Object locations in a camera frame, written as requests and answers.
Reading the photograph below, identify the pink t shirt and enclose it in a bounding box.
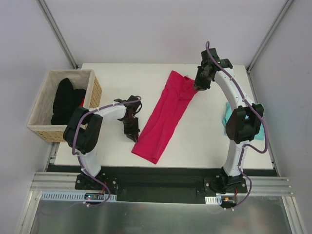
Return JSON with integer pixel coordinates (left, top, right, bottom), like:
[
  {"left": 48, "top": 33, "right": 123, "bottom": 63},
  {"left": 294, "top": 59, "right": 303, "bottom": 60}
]
[{"left": 131, "top": 71, "right": 197, "bottom": 164}]

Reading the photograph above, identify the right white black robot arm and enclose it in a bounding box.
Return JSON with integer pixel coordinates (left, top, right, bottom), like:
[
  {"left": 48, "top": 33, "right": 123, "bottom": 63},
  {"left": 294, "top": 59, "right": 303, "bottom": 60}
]
[{"left": 194, "top": 47, "right": 264, "bottom": 194}]

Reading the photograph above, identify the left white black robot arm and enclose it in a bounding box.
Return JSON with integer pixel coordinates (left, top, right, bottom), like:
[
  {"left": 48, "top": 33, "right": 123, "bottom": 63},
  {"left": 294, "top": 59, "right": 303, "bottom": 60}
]
[{"left": 63, "top": 95, "right": 142, "bottom": 190}]

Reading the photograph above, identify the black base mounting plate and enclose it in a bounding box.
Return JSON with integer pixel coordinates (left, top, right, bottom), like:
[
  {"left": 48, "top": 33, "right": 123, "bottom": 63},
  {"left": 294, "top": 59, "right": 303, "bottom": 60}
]
[{"left": 75, "top": 167, "right": 247, "bottom": 204}]

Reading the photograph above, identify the red garment in basket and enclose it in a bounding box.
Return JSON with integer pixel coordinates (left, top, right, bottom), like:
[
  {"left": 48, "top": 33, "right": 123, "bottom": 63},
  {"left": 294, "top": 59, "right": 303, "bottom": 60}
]
[{"left": 79, "top": 97, "right": 85, "bottom": 107}]

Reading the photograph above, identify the black garment in basket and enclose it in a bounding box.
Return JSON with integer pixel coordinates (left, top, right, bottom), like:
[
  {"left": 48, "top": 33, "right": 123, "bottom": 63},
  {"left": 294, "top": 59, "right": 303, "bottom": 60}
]
[{"left": 51, "top": 78, "right": 86, "bottom": 125}]

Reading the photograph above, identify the wicker basket with liner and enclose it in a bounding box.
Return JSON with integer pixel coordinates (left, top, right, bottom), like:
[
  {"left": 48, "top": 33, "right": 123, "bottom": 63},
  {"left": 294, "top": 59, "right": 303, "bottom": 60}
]
[{"left": 27, "top": 69, "right": 102, "bottom": 143}]

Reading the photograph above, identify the teal folded t shirt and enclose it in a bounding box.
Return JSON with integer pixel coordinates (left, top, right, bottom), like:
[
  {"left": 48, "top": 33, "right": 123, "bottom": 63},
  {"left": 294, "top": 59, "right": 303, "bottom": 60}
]
[{"left": 222, "top": 101, "right": 265, "bottom": 140}]

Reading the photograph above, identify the left white cable duct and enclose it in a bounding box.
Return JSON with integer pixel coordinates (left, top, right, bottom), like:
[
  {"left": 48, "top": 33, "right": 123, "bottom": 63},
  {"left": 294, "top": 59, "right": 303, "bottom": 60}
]
[{"left": 41, "top": 192, "right": 117, "bottom": 202}]

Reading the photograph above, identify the white cable duct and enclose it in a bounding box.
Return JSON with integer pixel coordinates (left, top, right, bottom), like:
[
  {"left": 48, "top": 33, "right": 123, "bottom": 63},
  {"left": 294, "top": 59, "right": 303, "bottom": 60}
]
[
  {"left": 205, "top": 195, "right": 222, "bottom": 205},
  {"left": 41, "top": 192, "right": 117, "bottom": 202}
]

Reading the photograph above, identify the right white cable duct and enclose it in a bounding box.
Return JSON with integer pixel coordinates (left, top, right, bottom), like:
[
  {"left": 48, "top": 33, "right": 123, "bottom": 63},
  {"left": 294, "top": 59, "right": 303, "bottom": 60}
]
[{"left": 205, "top": 195, "right": 222, "bottom": 205}]

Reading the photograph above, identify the right aluminium corner post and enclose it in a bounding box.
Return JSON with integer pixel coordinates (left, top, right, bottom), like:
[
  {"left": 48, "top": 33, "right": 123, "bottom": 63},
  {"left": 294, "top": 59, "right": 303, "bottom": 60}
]
[{"left": 246, "top": 0, "right": 295, "bottom": 74}]

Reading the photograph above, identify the aluminium corner post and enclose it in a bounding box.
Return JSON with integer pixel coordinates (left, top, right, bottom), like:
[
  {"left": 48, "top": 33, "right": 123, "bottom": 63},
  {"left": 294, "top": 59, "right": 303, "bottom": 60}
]
[
  {"left": 37, "top": 0, "right": 79, "bottom": 69},
  {"left": 246, "top": 0, "right": 295, "bottom": 74}
]

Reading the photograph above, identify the aluminium frame rail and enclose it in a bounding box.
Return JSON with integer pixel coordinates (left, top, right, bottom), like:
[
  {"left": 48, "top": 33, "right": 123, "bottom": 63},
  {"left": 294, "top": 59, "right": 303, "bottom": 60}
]
[{"left": 31, "top": 172, "right": 294, "bottom": 196}]

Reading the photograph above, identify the left aluminium corner post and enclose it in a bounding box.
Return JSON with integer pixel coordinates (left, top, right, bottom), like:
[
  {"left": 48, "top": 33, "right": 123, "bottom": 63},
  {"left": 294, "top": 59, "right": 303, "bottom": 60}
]
[{"left": 37, "top": 0, "right": 79, "bottom": 69}]

